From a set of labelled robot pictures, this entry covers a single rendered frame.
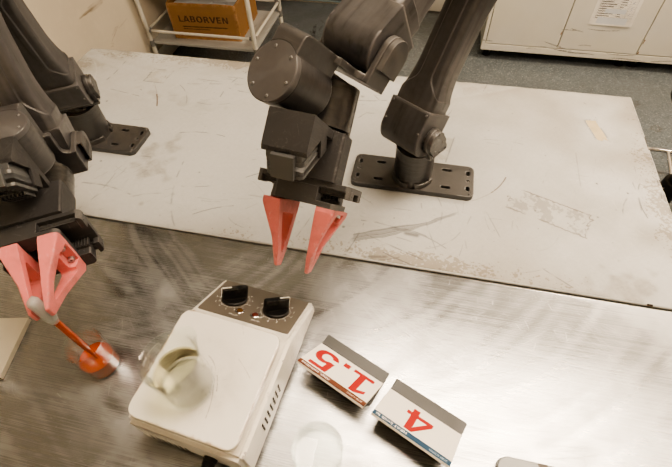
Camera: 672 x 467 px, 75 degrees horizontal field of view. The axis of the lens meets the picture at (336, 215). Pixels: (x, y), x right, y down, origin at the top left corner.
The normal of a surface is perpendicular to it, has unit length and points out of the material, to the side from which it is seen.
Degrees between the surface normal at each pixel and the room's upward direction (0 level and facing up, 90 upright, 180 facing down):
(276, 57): 43
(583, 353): 0
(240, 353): 0
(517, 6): 90
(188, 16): 91
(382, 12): 24
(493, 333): 0
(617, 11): 88
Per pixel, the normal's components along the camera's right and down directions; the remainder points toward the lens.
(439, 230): -0.04, -0.64
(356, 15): -0.32, -0.36
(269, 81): -0.51, -0.09
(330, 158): -0.22, -0.02
